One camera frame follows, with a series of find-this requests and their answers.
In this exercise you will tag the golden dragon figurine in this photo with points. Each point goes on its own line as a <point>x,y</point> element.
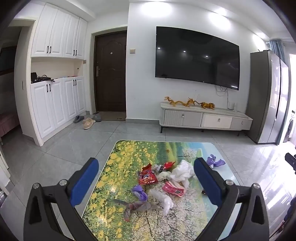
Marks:
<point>174,102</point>
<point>191,101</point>

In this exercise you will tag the golden tiger figurine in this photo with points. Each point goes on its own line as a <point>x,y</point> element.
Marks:
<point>207,105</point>

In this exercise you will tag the beige slipper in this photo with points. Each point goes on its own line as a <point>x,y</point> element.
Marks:
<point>91,120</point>
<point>87,125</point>

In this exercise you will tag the white grey television cabinet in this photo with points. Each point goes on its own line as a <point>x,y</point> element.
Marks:
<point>185,118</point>

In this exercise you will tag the black cloth item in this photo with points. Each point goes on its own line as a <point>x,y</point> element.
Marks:
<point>45,78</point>

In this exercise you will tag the black wall television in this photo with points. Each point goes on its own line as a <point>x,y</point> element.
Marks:
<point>196,55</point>

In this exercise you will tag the black bag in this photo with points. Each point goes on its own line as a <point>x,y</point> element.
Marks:
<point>34,77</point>

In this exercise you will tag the clear plastic bag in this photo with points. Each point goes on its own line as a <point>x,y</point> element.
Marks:
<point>165,201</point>

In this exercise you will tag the red blue snack wrapper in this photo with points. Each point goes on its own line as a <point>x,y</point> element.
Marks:
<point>148,177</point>

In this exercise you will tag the pink snack wrapper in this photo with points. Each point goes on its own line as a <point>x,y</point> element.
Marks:
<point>173,188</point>

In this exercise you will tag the white shoe cabinet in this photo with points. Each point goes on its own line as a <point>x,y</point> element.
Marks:
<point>46,104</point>

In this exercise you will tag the white plastic bag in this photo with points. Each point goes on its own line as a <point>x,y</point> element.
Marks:
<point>182,171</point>

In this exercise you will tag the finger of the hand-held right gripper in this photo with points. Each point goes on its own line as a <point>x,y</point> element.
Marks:
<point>291,161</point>

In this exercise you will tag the dark brown door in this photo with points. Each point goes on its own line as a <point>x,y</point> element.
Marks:
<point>111,76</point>

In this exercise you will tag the white washing machine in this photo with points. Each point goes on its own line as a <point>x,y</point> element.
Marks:
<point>291,127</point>

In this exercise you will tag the white power strip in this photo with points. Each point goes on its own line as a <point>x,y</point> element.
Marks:
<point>235,106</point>

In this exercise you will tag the pink bed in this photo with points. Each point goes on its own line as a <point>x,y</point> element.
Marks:
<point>9,120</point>

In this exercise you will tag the purple plastic wrapper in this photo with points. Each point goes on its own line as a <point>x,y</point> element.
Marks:
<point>215,162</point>
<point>140,192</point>

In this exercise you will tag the red white snack wrapper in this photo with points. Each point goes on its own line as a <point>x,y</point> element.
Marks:
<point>168,165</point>

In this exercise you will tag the blue curtain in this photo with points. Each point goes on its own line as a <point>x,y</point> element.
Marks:
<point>276,48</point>

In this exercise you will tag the grey slipper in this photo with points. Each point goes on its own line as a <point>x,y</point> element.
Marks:
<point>79,119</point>
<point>97,117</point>

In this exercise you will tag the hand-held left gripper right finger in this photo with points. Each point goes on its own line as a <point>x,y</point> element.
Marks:
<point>205,180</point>

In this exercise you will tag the grey refrigerator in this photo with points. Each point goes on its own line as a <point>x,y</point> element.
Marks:
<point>261,97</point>

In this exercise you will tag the beige light switch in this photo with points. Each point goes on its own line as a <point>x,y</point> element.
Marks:
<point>132,51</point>

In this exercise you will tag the white tissue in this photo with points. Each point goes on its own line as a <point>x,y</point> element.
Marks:
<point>164,175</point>

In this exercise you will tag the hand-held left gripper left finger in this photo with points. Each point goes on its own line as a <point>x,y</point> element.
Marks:
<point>86,178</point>

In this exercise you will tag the reddish translucent plastic bag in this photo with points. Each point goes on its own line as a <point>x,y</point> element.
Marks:
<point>136,206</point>

